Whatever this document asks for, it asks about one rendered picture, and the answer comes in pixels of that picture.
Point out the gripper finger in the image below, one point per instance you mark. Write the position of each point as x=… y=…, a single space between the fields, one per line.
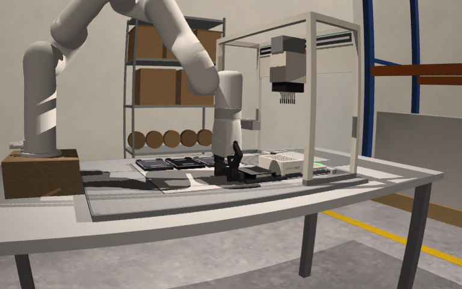
x=232 y=169
x=219 y=168

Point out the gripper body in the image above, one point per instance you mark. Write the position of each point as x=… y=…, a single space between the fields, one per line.
x=224 y=133

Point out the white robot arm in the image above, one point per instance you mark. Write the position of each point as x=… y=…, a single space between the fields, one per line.
x=69 y=32

